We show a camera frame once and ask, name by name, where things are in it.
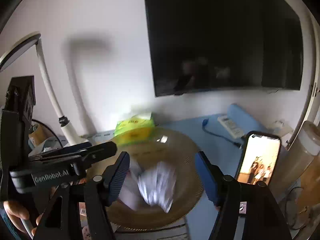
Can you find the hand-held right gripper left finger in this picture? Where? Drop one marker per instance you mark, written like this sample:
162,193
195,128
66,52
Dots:
120,177

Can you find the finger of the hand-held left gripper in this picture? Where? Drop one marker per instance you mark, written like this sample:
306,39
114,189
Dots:
100,153
62,151

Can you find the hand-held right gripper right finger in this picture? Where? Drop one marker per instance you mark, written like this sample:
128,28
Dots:
207,177

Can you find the pile of white papers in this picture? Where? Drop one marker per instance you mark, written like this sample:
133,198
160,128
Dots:
157,185

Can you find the golden ribbed bowl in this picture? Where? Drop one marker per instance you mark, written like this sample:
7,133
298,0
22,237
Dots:
175,142

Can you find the person's left forearm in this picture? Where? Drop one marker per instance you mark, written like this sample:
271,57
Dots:
8,227

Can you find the person's left hand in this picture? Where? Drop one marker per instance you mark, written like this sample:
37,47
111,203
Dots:
15,210

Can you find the small tan box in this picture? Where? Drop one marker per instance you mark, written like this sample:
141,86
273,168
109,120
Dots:
37,132

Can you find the green tissue pack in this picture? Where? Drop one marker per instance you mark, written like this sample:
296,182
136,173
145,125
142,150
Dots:
135,127

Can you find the black smartphone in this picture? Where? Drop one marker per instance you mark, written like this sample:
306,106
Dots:
260,160

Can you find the white remote control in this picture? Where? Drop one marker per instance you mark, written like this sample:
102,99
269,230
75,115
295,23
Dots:
230,126

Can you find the white desk lamp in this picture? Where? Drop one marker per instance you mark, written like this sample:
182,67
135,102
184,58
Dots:
47,80

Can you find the translucent plastic container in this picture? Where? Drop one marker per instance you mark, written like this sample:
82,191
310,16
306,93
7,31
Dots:
292,160

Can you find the small white plastic box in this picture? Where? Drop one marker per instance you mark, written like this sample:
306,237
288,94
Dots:
282,130

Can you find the black wall television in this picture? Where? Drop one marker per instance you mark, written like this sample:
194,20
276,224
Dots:
225,30

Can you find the white door frame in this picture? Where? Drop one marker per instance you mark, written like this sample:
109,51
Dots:
313,62

